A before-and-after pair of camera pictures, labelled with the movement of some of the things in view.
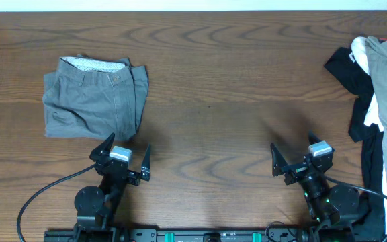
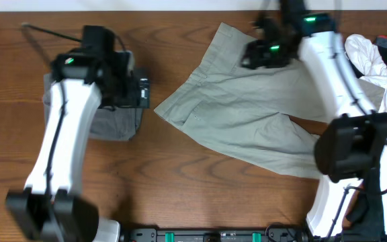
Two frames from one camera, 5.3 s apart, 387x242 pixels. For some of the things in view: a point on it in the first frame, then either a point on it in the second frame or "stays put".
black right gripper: x=297 y=171 → x=261 y=50
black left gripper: x=102 y=153 → x=132 y=99
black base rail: x=179 y=234 stays put
